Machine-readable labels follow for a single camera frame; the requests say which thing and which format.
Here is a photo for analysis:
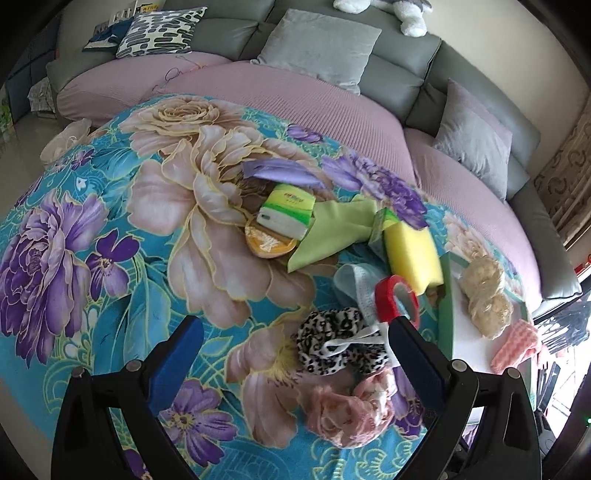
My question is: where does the teal white shallow box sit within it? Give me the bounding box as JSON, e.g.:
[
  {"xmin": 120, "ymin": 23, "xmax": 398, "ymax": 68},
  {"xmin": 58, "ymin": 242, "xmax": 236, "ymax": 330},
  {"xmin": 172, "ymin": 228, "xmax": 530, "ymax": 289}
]
[{"xmin": 437, "ymin": 250, "xmax": 539, "ymax": 416}]

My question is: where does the pink sofa seat cover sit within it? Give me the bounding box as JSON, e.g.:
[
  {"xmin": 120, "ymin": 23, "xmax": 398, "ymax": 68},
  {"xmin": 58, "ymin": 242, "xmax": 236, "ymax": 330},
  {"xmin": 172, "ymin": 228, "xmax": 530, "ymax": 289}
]
[{"xmin": 56, "ymin": 52, "xmax": 542, "ymax": 310}]

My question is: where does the blue cushion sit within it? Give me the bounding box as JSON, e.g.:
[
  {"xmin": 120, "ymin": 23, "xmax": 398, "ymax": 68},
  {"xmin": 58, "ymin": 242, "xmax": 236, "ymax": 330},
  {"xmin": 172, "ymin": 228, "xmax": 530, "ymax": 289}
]
[{"xmin": 83, "ymin": 18, "xmax": 133, "ymax": 53}]

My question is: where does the pink white fuzzy sock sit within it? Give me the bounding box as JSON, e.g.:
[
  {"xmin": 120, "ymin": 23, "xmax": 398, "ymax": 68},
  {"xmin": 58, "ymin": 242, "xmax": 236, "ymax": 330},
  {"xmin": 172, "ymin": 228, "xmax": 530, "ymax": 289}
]
[{"xmin": 490, "ymin": 319, "xmax": 541, "ymax": 375}]

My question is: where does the grey pink cushion right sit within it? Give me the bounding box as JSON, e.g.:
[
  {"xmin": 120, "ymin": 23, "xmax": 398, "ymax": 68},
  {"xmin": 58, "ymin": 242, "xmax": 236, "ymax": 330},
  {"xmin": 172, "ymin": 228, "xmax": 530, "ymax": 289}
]
[{"xmin": 433, "ymin": 79, "xmax": 513, "ymax": 200}]

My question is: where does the orange sachet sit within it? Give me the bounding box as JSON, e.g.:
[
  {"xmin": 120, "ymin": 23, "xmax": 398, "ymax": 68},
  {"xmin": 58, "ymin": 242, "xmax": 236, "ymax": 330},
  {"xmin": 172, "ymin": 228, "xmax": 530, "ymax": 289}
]
[{"xmin": 245, "ymin": 219, "xmax": 297, "ymax": 259}]

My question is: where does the yellow sponge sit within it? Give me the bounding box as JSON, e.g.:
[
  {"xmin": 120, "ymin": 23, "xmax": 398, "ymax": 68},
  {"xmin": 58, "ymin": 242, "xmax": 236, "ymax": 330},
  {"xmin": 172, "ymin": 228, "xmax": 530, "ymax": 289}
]
[{"xmin": 384, "ymin": 222, "xmax": 444, "ymax": 296}]

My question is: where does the floral blue tablecloth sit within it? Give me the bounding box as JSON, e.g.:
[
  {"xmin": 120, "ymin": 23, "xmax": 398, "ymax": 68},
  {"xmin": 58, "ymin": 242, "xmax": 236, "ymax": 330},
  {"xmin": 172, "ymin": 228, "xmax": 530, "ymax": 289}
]
[{"xmin": 1, "ymin": 95, "xmax": 504, "ymax": 479}]

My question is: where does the grey sofa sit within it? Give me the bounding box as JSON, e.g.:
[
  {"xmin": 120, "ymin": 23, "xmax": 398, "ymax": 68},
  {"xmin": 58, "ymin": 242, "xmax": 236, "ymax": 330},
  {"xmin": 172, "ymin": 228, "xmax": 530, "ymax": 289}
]
[{"xmin": 45, "ymin": 0, "xmax": 584, "ymax": 310}]

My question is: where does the grey white plush dog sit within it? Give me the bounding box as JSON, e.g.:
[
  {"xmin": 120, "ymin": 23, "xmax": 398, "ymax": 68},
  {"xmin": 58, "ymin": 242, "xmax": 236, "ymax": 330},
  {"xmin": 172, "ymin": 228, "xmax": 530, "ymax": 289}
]
[{"xmin": 332, "ymin": 0, "xmax": 433, "ymax": 38}]

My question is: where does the purple wet wipes pack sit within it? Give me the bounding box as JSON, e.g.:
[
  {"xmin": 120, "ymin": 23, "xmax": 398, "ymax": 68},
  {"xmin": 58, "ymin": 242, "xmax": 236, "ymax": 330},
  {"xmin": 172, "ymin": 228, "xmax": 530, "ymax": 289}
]
[{"xmin": 242, "ymin": 158, "xmax": 327, "ymax": 190}]

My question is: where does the red tape roll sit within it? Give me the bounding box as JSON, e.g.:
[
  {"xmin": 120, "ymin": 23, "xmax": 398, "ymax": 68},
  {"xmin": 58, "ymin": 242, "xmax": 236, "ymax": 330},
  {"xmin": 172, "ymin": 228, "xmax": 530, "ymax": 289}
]
[{"xmin": 375, "ymin": 275, "xmax": 421, "ymax": 329}]

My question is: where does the cream lace scrunchie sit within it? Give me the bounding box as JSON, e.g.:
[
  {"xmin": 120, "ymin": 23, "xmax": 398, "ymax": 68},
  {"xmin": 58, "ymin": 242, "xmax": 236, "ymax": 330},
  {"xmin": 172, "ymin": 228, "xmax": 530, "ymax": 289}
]
[{"xmin": 460, "ymin": 256, "xmax": 513, "ymax": 340}]

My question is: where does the leopard print scrunchie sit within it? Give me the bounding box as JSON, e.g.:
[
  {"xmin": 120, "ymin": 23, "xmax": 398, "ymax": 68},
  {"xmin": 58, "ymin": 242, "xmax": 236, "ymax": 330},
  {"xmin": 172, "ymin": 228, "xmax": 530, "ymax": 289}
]
[{"xmin": 295, "ymin": 307, "xmax": 392, "ymax": 376}]

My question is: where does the small green tissue pack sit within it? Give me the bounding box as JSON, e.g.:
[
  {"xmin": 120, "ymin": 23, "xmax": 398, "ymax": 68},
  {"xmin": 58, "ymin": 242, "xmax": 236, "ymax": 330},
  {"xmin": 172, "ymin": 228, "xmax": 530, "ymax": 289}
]
[{"xmin": 368, "ymin": 208, "xmax": 399, "ymax": 262}]

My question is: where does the green microfiber cloth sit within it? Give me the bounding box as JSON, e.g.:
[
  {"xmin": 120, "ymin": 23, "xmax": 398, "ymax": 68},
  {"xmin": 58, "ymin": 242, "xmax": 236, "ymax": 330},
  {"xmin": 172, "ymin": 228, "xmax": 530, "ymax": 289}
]
[{"xmin": 287, "ymin": 195, "xmax": 379, "ymax": 273}]

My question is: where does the grey cushion left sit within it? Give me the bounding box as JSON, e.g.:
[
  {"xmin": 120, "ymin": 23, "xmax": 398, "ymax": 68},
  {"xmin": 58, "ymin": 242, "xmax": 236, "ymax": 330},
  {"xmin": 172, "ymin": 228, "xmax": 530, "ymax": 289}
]
[{"xmin": 252, "ymin": 8, "xmax": 382, "ymax": 95}]

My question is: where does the light blue face mask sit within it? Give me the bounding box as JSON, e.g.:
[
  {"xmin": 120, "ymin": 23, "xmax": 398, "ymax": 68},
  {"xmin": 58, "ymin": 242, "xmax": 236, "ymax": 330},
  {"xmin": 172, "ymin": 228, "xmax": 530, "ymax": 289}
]
[{"xmin": 332, "ymin": 263, "xmax": 386, "ymax": 326}]

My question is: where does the pink fabric scrunchie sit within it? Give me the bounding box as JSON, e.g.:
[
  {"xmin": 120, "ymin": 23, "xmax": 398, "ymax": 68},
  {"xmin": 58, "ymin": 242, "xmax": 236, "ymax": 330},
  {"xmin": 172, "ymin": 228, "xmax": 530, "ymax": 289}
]
[{"xmin": 305, "ymin": 368, "xmax": 398, "ymax": 449}]

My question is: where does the patterned brown curtain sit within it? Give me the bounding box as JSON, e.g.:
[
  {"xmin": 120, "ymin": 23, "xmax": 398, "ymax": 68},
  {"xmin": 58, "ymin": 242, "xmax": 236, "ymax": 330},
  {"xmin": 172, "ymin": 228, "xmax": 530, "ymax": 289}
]
[{"xmin": 534, "ymin": 98, "xmax": 591, "ymax": 249}]

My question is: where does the black white patterned cushion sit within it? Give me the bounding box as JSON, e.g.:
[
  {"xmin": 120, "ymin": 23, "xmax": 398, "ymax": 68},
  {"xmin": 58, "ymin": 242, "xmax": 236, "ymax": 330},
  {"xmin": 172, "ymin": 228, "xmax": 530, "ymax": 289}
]
[{"xmin": 115, "ymin": 6, "xmax": 207, "ymax": 59}]

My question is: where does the white basket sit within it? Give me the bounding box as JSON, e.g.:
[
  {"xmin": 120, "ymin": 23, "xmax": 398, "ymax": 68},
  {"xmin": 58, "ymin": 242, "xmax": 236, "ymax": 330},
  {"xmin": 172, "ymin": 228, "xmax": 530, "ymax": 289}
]
[{"xmin": 39, "ymin": 118, "xmax": 92, "ymax": 168}]

